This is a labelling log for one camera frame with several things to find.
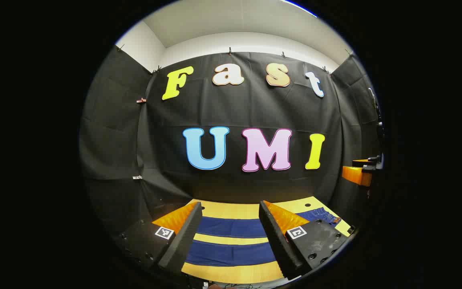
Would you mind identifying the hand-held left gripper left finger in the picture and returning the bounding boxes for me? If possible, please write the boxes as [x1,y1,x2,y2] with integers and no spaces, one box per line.
[117,201,203,277]

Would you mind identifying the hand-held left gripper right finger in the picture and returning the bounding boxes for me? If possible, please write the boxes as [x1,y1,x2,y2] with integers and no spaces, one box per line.
[259,200,356,281]

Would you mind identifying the blue denim jeans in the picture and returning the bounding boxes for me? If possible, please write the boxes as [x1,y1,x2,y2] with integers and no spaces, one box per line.
[185,207,342,267]

